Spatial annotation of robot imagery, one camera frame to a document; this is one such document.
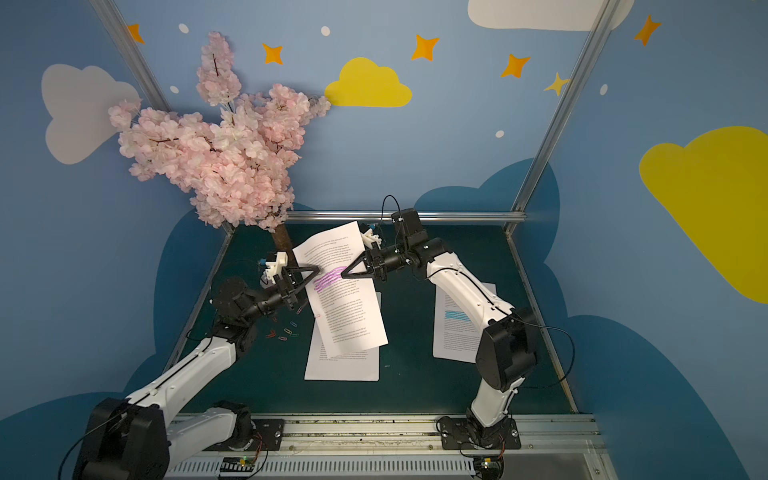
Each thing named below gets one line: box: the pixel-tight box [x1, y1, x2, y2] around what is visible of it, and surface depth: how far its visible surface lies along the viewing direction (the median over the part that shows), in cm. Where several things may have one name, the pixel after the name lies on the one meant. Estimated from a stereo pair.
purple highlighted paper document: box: [293, 221, 389, 359], surface depth 71 cm
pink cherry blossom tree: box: [108, 31, 331, 261], surface depth 68 cm
